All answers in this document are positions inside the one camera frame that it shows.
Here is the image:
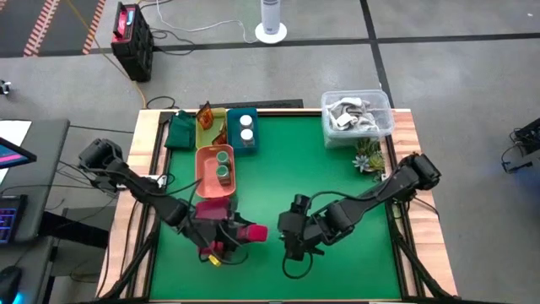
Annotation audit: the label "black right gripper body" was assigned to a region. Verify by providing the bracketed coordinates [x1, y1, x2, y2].
[292, 193, 339, 249]

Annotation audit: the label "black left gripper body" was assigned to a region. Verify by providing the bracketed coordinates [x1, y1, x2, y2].
[185, 209, 238, 259]

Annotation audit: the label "pink plastic bin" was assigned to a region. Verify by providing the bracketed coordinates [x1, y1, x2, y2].
[195, 196, 237, 258]

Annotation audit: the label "green table mat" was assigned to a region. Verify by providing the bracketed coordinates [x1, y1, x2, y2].
[149, 112, 402, 301]

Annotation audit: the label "orange plastic bin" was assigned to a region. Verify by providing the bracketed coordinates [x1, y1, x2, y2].
[195, 144, 237, 199]

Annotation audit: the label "potted succulent plants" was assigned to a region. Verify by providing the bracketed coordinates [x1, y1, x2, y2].
[352, 138, 387, 182]

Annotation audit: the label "blue plastic bin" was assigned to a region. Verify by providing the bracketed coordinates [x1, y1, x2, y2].
[226, 107, 261, 155]

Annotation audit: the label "yellow-green plastic bin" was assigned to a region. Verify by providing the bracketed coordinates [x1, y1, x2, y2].
[195, 107, 229, 149]

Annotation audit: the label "dark green folded cloth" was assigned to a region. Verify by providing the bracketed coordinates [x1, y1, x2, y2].
[164, 109, 197, 151]

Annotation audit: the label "grey cloths in box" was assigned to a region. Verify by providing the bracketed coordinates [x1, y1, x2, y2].
[328, 96, 380, 133]

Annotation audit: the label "clear plastic storage box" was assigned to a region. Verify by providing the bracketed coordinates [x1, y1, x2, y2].
[320, 89, 396, 149]

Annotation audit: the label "grey desk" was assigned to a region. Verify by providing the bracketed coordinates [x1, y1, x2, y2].
[0, 118, 71, 304]

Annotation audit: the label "white tower fan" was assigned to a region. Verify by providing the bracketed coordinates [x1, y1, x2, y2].
[254, 0, 289, 45]

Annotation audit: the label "backlit keyboard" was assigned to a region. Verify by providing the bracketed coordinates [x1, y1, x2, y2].
[0, 193, 29, 245]

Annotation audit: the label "black crate with red top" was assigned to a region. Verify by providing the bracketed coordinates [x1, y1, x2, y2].
[111, 2, 155, 84]

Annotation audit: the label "black computer mouse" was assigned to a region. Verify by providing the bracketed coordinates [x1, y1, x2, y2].
[0, 265, 23, 304]

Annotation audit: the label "computer monitor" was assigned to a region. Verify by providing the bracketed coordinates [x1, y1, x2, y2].
[0, 135, 38, 170]

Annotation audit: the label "white paper sheet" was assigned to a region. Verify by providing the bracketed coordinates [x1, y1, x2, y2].
[0, 120, 33, 148]

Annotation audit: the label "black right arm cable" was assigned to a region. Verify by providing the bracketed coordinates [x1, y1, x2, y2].
[280, 190, 383, 280]

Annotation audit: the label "black aluminium table frame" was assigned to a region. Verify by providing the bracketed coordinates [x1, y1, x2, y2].
[96, 99, 459, 304]

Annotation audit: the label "white floor cable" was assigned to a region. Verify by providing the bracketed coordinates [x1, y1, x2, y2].
[154, 0, 259, 45]

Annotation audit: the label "yellow cable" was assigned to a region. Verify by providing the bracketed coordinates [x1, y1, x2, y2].
[62, 0, 148, 109]

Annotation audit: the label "black equipment with cables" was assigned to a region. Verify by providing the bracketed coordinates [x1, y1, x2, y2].
[500, 117, 540, 174]

